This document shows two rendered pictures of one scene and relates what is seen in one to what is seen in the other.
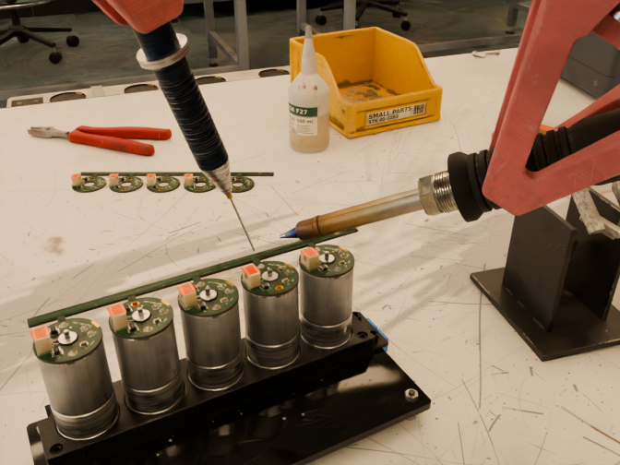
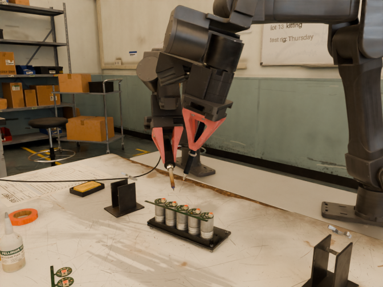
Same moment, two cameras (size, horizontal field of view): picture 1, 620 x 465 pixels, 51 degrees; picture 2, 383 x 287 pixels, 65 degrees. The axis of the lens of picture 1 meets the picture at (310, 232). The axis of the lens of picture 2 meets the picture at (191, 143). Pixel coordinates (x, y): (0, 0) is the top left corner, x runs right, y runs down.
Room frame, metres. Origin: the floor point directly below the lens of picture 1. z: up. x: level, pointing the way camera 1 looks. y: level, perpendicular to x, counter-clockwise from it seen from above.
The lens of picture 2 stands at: (0.44, 0.53, 1.07)
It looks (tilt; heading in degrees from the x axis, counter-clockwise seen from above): 14 degrees down; 243
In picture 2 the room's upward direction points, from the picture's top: straight up
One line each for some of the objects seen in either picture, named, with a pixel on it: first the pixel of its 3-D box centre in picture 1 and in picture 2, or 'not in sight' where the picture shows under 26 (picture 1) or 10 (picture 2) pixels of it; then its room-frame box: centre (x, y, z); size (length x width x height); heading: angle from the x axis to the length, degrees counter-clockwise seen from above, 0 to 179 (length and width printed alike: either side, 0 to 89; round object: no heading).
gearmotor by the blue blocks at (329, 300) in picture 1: (326, 303); (161, 211); (0.24, -0.01, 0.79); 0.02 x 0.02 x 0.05
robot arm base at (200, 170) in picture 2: not in sight; (190, 155); (0.00, -0.35, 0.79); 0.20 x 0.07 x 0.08; 96
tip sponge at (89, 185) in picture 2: not in sight; (87, 188); (0.35, -0.29, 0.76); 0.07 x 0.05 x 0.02; 31
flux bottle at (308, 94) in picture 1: (308, 88); (10, 240); (0.51, 0.00, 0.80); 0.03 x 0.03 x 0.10
